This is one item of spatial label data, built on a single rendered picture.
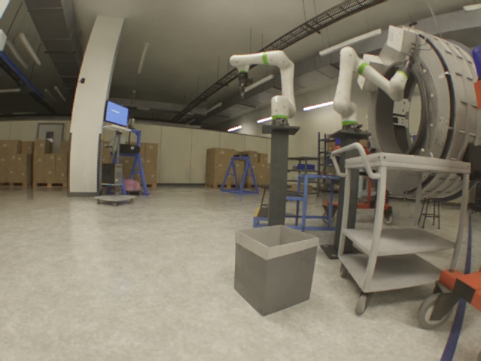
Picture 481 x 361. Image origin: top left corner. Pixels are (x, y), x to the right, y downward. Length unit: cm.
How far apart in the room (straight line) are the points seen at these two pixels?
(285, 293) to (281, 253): 21
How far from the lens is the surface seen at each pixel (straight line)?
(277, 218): 157
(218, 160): 767
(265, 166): 875
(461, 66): 170
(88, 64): 536
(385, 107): 238
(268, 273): 87
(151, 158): 706
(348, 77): 168
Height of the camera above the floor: 59
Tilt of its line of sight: 2 degrees down
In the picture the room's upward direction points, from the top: 2 degrees clockwise
